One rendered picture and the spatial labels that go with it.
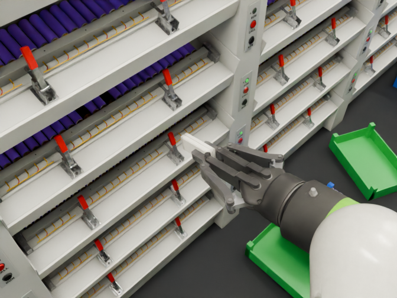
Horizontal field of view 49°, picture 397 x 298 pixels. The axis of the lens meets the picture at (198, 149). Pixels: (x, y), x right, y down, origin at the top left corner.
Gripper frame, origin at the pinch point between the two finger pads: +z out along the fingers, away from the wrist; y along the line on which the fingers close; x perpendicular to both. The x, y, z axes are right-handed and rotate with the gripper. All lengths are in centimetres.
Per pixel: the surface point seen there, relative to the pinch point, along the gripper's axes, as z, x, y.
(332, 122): 35, -77, 100
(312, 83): 33, -45, 81
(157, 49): 16.8, 10.1, 7.6
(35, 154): 27.1, -2.6, -18.5
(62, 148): 22.1, -1.3, -14.5
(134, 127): 23.0, -7.4, 1.5
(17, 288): 25, -27, -35
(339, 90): 33, -59, 100
